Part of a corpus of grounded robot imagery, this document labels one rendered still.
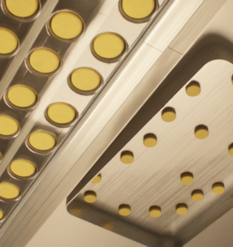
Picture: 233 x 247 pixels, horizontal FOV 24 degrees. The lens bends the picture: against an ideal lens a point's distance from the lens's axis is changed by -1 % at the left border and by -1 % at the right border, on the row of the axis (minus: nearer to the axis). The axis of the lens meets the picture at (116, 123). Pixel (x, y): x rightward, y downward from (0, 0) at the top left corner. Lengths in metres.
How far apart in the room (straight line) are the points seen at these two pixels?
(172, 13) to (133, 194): 0.32
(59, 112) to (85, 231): 0.32
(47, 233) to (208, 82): 0.23
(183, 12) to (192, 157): 0.28
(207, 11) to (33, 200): 0.12
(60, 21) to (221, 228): 0.37
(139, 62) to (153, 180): 0.28
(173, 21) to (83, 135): 0.06
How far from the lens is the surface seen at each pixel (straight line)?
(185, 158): 0.45
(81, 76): 0.21
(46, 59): 0.20
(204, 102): 0.41
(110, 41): 0.20
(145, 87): 0.21
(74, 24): 0.20
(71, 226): 0.53
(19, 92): 0.22
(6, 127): 0.23
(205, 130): 0.43
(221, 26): 0.38
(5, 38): 0.20
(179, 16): 0.19
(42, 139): 0.23
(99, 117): 0.21
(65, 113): 0.22
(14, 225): 0.27
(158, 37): 0.19
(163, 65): 0.20
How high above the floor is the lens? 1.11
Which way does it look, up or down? 47 degrees down
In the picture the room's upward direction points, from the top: 179 degrees counter-clockwise
